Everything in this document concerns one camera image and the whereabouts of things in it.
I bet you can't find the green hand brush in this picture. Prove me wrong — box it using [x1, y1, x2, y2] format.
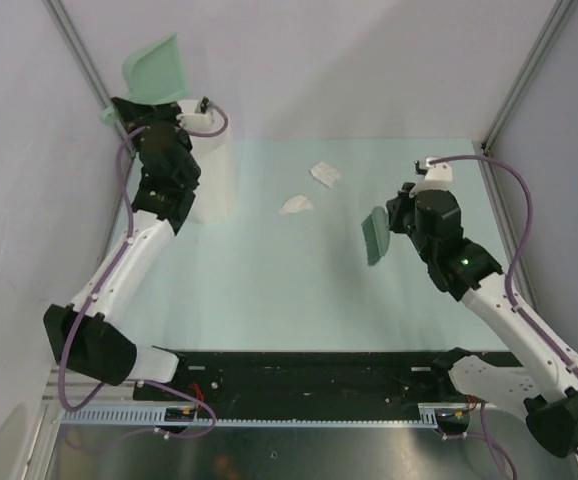
[361, 206, 391, 266]

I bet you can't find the green plastic dustpan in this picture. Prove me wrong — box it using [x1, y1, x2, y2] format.
[101, 33, 189, 129]

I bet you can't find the paper scrap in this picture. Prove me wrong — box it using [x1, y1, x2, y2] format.
[310, 162, 342, 189]
[279, 195, 314, 215]

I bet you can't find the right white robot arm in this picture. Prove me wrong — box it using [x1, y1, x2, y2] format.
[386, 182, 578, 458]

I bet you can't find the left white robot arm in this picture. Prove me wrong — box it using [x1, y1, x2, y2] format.
[43, 97, 201, 400]

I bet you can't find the white faceted waste bin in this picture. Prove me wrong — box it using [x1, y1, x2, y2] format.
[186, 97, 238, 225]

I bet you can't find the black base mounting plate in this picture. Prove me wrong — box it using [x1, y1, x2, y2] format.
[71, 351, 553, 424]

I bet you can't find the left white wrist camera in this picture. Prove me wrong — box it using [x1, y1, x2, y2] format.
[177, 99, 218, 133]

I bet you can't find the right aluminium side rail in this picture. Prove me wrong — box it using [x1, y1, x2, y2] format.
[473, 141, 553, 351]

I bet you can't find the left aluminium frame post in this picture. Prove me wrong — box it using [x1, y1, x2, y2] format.
[41, 0, 111, 112]

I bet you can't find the aluminium frame post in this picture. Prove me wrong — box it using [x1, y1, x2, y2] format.
[41, 0, 111, 112]
[480, 0, 578, 154]

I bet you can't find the grey slotted cable duct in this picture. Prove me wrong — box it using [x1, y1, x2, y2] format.
[61, 405, 474, 429]

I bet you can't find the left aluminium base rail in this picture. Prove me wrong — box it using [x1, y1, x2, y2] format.
[42, 366, 135, 405]

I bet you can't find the right aluminium frame post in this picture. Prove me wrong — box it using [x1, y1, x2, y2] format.
[480, 0, 578, 154]

